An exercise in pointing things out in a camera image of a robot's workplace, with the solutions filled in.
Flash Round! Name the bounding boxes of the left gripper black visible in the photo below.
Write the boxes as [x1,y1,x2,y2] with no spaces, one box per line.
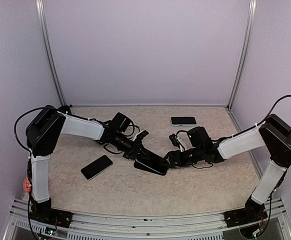
[112,131,151,161]

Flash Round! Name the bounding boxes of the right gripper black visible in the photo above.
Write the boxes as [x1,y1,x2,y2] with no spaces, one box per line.
[159,146,204,169]

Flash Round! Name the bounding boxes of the black phone case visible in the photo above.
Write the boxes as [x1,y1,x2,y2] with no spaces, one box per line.
[133,161,168,176]

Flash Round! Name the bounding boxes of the light blue phone case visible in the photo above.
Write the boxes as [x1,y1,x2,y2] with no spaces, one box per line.
[170,116,198,128]

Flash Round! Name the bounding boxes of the black phone teal edge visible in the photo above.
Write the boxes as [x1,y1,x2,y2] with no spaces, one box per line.
[171,116,197,126]

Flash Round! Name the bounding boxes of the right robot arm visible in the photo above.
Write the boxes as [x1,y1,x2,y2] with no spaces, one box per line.
[159,114,291,222]

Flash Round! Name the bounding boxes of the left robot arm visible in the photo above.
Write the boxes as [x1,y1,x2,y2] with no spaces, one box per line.
[25,105,167,223]

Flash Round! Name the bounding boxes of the dark green mug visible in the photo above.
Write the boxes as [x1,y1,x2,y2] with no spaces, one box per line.
[57,105,72,115]

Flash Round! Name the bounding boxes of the red patterned round coaster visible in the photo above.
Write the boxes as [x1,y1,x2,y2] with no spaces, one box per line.
[22,176,33,194]

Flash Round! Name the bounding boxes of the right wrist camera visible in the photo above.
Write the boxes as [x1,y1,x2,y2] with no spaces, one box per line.
[169,133,187,152]

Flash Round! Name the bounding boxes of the front aluminium rail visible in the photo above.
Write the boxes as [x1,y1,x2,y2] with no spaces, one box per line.
[0,198,291,240]

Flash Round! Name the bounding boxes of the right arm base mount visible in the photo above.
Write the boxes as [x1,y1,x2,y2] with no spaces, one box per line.
[223,196,268,228]

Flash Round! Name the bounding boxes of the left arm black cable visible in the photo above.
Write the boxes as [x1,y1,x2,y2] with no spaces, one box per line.
[13,107,141,153]

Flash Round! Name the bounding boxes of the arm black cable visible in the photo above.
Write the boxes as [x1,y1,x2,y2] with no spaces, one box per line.
[175,94,291,166]
[13,107,141,153]

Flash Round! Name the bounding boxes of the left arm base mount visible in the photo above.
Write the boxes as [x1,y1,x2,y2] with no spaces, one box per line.
[30,198,73,229]

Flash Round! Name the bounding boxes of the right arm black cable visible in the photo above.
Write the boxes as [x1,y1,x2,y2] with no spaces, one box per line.
[175,94,291,166]

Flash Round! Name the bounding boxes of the right aluminium frame post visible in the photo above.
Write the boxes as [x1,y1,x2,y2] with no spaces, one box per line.
[227,0,257,112]

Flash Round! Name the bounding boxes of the aluminium frame post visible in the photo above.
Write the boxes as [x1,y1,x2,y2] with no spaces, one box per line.
[227,0,257,112]
[35,0,67,106]

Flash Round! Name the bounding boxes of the left aluminium frame post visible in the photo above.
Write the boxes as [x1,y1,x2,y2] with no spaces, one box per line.
[35,0,67,106]

